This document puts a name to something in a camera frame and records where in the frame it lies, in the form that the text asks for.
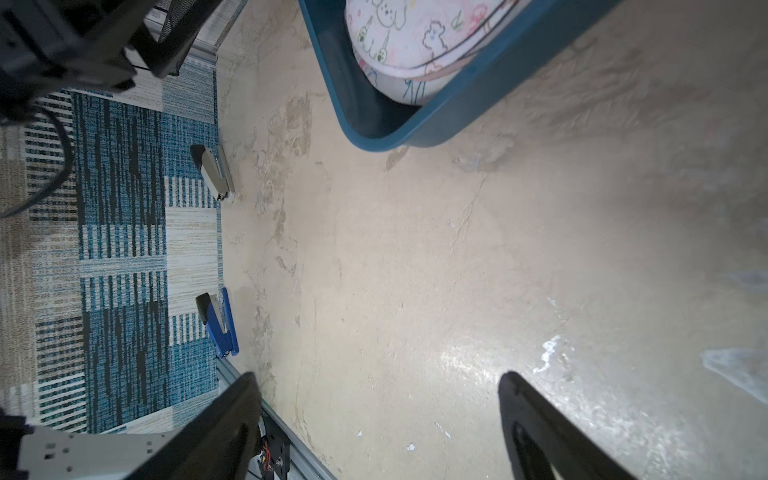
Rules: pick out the white butterfly coaster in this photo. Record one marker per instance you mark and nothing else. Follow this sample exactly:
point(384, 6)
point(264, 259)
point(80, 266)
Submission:
point(410, 39)

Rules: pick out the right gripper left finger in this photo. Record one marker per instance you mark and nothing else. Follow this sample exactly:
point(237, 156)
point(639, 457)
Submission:
point(219, 444)

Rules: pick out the blue handheld device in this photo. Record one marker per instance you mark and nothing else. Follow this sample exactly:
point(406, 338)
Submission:
point(216, 315)

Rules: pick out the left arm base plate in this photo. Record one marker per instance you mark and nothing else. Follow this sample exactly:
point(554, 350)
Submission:
point(274, 458)

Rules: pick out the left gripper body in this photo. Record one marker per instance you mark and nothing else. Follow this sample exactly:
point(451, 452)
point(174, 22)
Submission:
point(51, 45)

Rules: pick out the white marker black cap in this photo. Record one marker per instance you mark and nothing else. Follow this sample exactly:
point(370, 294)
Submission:
point(213, 166)

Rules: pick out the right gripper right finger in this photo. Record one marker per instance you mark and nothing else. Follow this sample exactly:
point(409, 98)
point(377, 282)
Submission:
point(542, 443)

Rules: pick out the teal plastic storage box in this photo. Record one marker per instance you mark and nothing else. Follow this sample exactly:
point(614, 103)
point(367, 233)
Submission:
point(373, 122)

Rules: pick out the pink kitty coaster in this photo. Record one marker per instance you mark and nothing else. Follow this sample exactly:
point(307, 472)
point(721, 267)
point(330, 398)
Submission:
point(408, 91)

